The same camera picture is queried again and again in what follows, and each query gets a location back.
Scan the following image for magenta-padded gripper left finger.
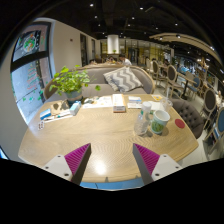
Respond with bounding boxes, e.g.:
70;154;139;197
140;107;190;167
41;143;92;186

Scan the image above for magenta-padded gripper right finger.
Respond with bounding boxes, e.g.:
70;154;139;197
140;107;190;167
132;143;184;186

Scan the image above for clear plastic water bottle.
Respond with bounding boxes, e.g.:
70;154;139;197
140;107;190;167
133;101;153;136

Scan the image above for flat round red coaster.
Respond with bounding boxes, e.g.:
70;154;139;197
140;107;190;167
174;118;186;129

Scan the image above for small light blue box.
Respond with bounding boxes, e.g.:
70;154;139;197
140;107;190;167
68;100;83;117

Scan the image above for white napkin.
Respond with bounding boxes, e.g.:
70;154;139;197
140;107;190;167
148;100;165;113

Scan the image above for white paper slip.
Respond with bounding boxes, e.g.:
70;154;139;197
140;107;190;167
126;102;143;110

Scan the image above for brown card stand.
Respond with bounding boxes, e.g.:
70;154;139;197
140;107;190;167
50;99;70;116

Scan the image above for grey tufted armchair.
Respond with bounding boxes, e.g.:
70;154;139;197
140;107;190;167
169;97;205;140

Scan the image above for white printed leaflet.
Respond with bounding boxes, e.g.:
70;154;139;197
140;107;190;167
81;95;114;110

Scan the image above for blue and white card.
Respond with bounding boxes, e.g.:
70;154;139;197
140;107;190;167
128;95;143;104

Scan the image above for white rectangular box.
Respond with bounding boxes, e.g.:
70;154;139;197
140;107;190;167
112;93;127;114

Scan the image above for potted green plant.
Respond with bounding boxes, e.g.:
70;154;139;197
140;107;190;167
49;64;102;104

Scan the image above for grey zigzag cushion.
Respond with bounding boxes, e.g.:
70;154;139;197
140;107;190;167
102;65;144;93

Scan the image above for grey curved sofa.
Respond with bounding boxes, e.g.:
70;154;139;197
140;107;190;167
43;64;157;101

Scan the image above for group of dining chairs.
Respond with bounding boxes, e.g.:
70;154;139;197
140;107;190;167
144;58;224;161

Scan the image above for person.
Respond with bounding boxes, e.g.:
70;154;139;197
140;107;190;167
118;54;133;67

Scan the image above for framed food poster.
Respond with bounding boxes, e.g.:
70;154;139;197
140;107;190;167
12;29;43;63

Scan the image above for ceiling lights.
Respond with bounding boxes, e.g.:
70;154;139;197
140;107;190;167
88;2;218;51

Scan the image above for white mug with green handle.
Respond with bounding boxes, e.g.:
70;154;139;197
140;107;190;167
150;109;171;135

